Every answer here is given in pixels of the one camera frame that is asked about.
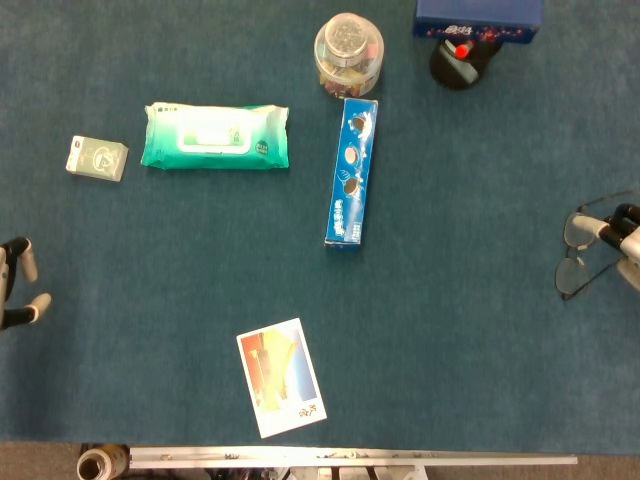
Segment small clear plastic jar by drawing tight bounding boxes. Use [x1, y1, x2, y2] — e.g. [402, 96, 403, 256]
[324, 13, 369, 67]

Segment brown tape roll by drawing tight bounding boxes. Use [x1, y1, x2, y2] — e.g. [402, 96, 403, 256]
[76, 444, 131, 480]

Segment eyeglasses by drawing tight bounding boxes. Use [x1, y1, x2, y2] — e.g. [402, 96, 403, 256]
[554, 189, 636, 301]

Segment dark blue rectangular box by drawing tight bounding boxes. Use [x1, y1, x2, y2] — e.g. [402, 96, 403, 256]
[412, 0, 545, 45]

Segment blue cookie box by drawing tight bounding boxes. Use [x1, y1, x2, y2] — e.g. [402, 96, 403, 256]
[323, 97, 380, 250]

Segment teal table cloth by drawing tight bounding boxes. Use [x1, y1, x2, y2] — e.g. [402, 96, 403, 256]
[0, 0, 640, 456]

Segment green wet wipes pack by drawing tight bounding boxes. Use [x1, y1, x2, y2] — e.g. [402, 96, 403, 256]
[140, 102, 291, 171]

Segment black round device red button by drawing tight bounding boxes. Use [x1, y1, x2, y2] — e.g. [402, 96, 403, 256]
[429, 38, 504, 92]

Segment large clear candy jar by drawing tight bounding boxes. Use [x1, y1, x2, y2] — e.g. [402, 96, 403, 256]
[313, 14, 386, 99]

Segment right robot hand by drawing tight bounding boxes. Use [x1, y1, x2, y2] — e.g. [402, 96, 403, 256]
[572, 202, 640, 293]

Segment aluminium rail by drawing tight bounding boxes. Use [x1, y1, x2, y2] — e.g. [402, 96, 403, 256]
[128, 446, 579, 470]

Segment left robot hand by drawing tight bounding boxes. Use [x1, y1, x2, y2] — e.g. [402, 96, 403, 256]
[0, 236, 53, 331]

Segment white bordered postcard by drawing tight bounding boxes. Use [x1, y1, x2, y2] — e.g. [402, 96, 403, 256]
[235, 317, 328, 440]

